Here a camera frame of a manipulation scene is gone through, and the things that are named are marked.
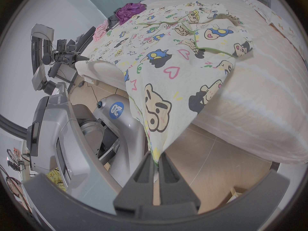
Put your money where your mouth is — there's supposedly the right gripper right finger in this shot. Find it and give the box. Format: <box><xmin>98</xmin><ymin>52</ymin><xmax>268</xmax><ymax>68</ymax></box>
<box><xmin>159</xmin><ymin>153</ymin><xmax>201</xmax><ymax>210</ymax></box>

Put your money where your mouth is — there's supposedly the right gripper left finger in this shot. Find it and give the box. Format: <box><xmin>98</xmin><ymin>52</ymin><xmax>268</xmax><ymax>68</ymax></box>
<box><xmin>113</xmin><ymin>151</ymin><xmax>155</xmax><ymax>208</ymax></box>

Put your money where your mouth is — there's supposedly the white printed pyjama top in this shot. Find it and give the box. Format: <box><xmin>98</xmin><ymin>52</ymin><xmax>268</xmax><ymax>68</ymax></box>
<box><xmin>85</xmin><ymin>1</ymin><xmax>255</xmax><ymax>168</ymax></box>

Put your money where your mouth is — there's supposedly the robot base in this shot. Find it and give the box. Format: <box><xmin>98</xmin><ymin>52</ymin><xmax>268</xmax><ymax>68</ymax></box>
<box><xmin>24</xmin><ymin>82</ymin><xmax>148</xmax><ymax>216</ymax></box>

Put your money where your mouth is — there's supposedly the bed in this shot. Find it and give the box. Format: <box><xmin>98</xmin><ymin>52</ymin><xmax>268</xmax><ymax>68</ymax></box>
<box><xmin>75</xmin><ymin>0</ymin><xmax>308</xmax><ymax>165</ymax></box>

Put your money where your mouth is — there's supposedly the black chest of drawers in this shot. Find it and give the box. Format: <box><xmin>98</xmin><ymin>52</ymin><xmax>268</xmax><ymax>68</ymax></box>
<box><xmin>71</xmin><ymin>27</ymin><xmax>97</xmax><ymax>57</ymax></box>

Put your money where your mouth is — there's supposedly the pink garment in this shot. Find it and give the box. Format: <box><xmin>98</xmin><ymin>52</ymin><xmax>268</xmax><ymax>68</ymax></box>
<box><xmin>93</xmin><ymin>19</ymin><xmax>110</xmax><ymax>42</ymax></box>

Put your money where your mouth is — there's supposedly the dark grey garment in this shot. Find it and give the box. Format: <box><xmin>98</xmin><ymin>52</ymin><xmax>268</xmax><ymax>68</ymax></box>
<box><xmin>107</xmin><ymin>7</ymin><xmax>121</xmax><ymax>29</ymax></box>

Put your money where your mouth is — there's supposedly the purple satin garment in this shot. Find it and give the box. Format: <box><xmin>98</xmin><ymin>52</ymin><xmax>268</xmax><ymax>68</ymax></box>
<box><xmin>115</xmin><ymin>2</ymin><xmax>148</xmax><ymax>25</ymax></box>

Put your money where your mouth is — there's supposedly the white printed pillow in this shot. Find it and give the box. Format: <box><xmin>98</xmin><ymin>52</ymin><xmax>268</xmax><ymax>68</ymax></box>
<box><xmin>241</xmin><ymin>0</ymin><xmax>306</xmax><ymax>57</ymax></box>

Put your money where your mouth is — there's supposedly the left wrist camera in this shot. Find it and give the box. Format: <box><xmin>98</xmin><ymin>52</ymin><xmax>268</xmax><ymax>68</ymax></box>
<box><xmin>56</xmin><ymin>39</ymin><xmax>68</xmax><ymax>53</ymax></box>

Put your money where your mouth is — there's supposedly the black cable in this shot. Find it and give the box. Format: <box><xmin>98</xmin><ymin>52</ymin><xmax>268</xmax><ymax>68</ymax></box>
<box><xmin>78</xmin><ymin>80</ymin><xmax>103</xmax><ymax>103</ymax></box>

